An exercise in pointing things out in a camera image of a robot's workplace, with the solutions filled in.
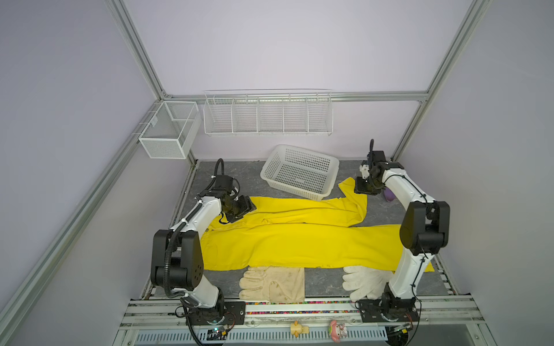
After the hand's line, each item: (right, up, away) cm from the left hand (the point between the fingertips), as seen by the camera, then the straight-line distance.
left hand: (251, 211), depth 89 cm
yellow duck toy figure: (+18, -34, -21) cm, 44 cm away
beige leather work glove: (+10, -26, -9) cm, 29 cm away
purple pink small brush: (+47, +8, -22) cm, 52 cm away
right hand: (+48, +9, +8) cm, 49 cm away
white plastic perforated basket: (+22, +18, +27) cm, 39 cm away
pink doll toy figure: (+31, -35, -21) cm, 51 cm away
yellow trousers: (+15, -10, +7) cm, 19 cm away
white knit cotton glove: (+44, -26, -8) cm, 51 cm away
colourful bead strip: (+21, -34, -13) cm, 42 cm away
